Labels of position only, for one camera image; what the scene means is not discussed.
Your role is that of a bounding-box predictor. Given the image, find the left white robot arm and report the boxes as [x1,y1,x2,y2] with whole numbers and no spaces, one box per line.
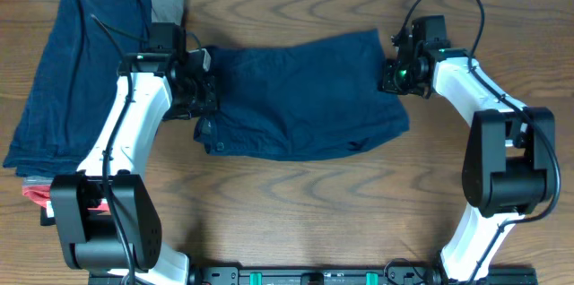
[50,22,219,284]

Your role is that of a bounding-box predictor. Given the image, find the navy blue shorts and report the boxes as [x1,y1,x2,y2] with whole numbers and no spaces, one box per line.
[194,30,409,161]

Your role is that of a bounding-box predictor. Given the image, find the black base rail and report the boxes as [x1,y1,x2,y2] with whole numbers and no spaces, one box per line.
[87,263,538,285]

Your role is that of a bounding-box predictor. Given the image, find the folded navy jeans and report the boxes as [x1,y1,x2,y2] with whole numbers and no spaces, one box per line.
[2,0,153,178]

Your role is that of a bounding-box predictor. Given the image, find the folded grey garment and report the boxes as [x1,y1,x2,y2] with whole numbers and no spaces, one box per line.
[22,0,187,186]

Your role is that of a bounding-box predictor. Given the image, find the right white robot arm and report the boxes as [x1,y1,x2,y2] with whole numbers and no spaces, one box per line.
[379,15,561,284]

